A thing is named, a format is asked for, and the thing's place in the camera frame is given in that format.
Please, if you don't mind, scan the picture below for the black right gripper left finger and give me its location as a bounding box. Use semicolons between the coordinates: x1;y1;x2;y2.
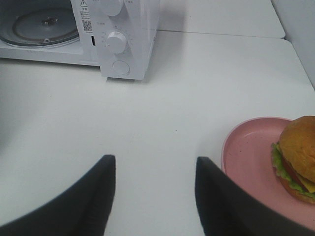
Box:
0;155;116;236

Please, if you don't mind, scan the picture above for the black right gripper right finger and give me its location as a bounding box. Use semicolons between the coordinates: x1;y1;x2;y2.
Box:
195;157;315;236

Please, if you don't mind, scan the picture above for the pink plate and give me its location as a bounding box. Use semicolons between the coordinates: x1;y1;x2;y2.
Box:
221;117;315;230

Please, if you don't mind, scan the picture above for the burger with lettuce and cheese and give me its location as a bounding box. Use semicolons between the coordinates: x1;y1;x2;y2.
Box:
271;116;315;205

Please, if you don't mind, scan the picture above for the round white door button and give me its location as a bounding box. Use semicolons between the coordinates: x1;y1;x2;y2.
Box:
112;60;130;75

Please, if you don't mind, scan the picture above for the white microwave oven body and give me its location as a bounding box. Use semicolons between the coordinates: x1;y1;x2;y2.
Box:
0;0;160;80

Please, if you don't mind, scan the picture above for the glass microwave turntable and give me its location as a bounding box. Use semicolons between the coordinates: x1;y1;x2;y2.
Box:
0;7;79;47

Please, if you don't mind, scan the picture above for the white warning label sticker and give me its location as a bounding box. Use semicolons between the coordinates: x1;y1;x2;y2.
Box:
79;0;93;33

